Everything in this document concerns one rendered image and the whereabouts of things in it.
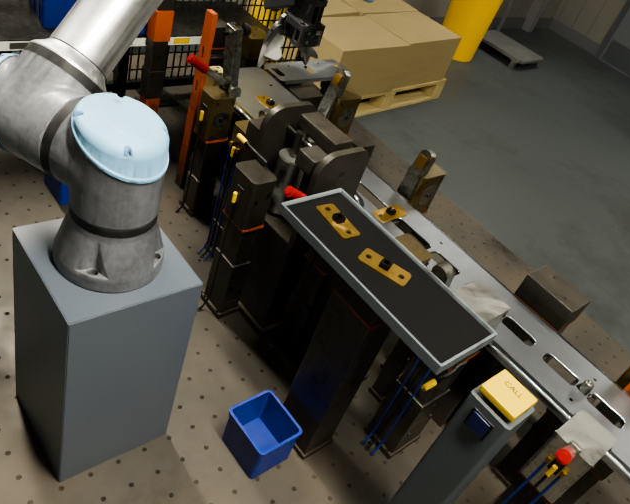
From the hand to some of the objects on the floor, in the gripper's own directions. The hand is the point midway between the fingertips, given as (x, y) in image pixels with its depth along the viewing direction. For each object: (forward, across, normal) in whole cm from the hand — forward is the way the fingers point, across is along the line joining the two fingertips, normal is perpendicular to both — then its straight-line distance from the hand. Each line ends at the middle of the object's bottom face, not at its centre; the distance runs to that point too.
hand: (280, 65), depth 153 cm
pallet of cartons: (+113, +215, +163) cm, 293 cm away
